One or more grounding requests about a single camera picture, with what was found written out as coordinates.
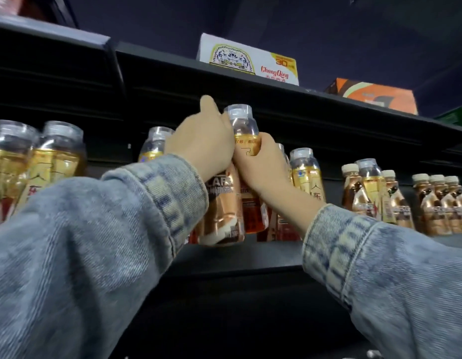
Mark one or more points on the reddish packet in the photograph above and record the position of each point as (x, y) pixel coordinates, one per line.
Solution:
(5, 3)

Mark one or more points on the orange cardboard box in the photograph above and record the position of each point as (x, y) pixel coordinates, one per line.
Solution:
(380, 95)

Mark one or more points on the person's right hand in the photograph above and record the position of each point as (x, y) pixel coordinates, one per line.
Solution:
(264, 168)

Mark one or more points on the person's left forearm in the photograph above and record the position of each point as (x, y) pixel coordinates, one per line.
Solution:
(85, 257)

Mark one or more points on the person's left hand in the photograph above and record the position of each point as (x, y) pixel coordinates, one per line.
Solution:
(201, 142)

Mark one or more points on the person's left thumb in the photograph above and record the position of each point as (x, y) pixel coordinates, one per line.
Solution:
(210, 105)

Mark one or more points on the person's right forearm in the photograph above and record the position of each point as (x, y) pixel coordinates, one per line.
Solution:
(384, 272)

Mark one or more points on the green box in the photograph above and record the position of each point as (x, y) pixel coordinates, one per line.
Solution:
(457, 116)

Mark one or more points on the yellow tea bottle clear cap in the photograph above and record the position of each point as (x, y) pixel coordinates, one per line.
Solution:
(283, 224)
(371, 183)
(245, 125)
(8, 160)
(55, 160)
(307, 175)
(154, 143)

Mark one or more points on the black metal shelving unit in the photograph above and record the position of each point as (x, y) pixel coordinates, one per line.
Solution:
(223, 265)

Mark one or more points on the white patterned cardboard box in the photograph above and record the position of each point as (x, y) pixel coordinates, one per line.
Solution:
(246, 57)

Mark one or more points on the person's right thumb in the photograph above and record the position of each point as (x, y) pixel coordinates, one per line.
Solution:
(267, 143)

